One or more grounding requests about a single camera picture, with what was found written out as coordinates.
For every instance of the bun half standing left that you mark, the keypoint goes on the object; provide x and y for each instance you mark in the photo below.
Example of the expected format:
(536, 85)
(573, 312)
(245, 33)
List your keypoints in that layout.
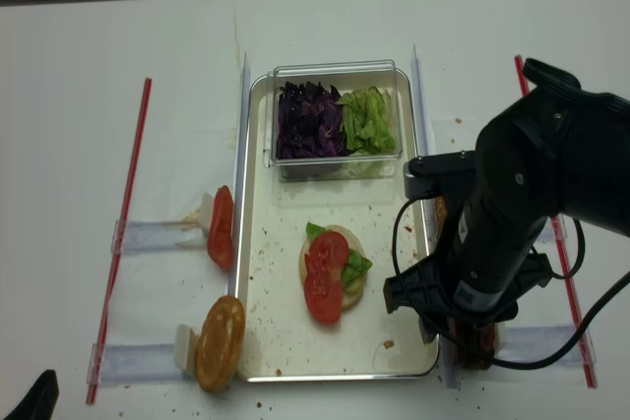
(220, 344)

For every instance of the clear plastic salad box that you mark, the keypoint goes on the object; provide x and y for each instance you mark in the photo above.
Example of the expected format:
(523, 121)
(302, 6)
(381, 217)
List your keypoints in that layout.
(345, 77)

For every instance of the sausage patties standing right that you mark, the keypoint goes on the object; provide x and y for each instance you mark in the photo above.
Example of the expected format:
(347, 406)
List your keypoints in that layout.
(481, 341)

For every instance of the clear rail left upper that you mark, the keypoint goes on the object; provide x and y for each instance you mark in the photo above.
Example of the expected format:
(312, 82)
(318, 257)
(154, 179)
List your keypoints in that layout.
(137, 237)

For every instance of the right red plastic strip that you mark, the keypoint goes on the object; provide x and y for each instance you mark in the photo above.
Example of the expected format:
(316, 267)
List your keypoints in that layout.
(583, 344)

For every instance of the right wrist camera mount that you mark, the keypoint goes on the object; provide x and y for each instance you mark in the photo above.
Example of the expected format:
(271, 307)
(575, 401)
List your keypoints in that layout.
(447, 175)

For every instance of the sausage patty slice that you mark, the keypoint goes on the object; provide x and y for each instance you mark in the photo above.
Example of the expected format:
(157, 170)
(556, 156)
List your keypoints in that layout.
(441, 212)

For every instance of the clear rail right upper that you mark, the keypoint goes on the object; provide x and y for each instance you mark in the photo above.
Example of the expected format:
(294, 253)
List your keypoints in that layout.
(554, 229)

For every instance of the tomato slices standing left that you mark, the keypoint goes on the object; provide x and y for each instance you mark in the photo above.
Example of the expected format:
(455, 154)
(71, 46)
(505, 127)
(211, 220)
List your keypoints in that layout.
(220, 246)

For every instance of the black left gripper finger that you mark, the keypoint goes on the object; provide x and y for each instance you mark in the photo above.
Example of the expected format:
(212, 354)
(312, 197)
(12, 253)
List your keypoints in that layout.
(39, 402)

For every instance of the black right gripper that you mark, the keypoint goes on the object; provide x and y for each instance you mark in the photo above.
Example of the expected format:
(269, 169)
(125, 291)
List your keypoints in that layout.
(482, 263)

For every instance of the red plastic strip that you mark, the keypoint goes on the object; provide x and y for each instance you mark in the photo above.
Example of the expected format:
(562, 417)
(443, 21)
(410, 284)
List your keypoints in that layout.
(115, 259)
(583, 344)

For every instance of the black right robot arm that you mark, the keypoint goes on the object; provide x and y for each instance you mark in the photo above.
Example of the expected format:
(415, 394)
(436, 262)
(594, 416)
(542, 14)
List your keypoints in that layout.
(559, 149)

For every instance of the white block upper left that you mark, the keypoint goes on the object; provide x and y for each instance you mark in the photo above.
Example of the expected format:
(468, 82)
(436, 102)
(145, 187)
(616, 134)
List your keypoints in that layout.
(206, 210)

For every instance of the lettuce leaf on bun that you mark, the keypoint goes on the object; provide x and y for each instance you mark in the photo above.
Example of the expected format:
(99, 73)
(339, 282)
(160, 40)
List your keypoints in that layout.
(357, 266)

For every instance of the left red plastic strip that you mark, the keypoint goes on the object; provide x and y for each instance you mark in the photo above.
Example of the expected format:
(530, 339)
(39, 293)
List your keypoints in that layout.
(115, 259)

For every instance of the clear long rail left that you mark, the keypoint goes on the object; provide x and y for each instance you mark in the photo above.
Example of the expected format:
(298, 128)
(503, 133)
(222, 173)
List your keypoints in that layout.
(240, 173)

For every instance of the green lettuce in box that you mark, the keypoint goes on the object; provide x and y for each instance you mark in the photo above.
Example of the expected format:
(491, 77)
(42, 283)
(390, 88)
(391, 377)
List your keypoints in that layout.
(366, 121)

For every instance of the clear rail left lower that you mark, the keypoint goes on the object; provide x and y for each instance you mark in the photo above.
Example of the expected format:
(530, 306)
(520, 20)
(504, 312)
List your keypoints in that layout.
(112, 364)

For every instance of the clear rail right lower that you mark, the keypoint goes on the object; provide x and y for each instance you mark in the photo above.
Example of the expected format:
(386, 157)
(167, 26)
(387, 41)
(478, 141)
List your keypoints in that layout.
(528, 344)

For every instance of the white metal tray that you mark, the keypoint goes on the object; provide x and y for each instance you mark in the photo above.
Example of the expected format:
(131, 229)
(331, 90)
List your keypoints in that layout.
(282, 342)

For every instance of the tomato slices on bun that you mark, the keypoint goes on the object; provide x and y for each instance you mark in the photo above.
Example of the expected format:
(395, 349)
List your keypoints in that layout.
(323, 286)

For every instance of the bottom bun on tray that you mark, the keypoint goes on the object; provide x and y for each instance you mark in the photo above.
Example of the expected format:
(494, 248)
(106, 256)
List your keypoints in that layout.
(333, 271)

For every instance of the purple cabbage shreds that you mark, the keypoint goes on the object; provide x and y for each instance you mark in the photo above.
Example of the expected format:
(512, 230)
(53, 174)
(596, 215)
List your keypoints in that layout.
(310, 122)

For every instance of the white block lower left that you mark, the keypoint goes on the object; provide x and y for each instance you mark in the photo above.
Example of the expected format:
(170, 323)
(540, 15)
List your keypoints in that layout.
(185, 350)

